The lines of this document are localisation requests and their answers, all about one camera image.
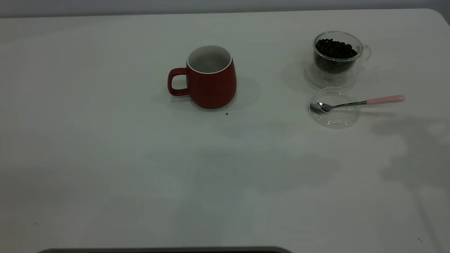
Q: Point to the glass saucer under cup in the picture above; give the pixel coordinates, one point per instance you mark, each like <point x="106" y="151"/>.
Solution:
<point x="314" y="79"/>

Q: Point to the red ceramic mug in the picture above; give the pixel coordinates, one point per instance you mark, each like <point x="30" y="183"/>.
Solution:
<point x="211" y="89"/>

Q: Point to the pile of coffee beans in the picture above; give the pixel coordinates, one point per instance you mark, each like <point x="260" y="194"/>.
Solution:
<point x="334" y="52"/>

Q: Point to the small clear glass dish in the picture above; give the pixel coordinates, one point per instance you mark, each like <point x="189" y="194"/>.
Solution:
<point x="337" y="119"/>

